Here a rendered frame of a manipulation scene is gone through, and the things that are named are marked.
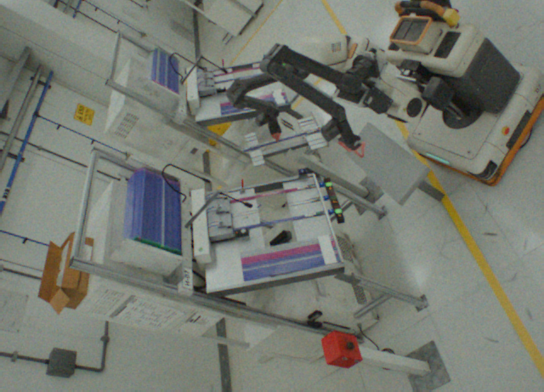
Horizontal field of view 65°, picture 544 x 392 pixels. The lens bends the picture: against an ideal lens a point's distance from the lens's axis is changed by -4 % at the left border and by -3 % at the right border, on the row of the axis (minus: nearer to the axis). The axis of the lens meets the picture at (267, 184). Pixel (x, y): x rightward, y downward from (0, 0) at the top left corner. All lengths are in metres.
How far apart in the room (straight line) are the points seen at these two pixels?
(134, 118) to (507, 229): 2.50
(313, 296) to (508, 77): 1.57
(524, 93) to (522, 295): 1.06
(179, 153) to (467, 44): 2.17
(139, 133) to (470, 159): 2.23
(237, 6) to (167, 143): 3.68
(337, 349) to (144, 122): 2.07
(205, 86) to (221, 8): 3.28
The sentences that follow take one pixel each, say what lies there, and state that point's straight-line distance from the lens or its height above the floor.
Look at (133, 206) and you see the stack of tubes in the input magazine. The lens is 2.35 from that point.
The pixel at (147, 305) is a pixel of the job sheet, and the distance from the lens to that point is 2.37.
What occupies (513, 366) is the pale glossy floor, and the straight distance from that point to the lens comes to 2.57.
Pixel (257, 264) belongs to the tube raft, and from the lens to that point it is 2.35.
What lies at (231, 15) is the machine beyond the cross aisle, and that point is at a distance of 6.81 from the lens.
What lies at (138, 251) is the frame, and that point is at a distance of 2.18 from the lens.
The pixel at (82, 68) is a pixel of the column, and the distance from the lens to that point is 5.36.
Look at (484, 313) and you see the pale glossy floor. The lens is 2.67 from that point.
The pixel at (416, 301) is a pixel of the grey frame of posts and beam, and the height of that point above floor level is 0.08.
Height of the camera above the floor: 2.35
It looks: 32 degrees down
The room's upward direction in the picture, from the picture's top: 65 degrees counter-clockwise
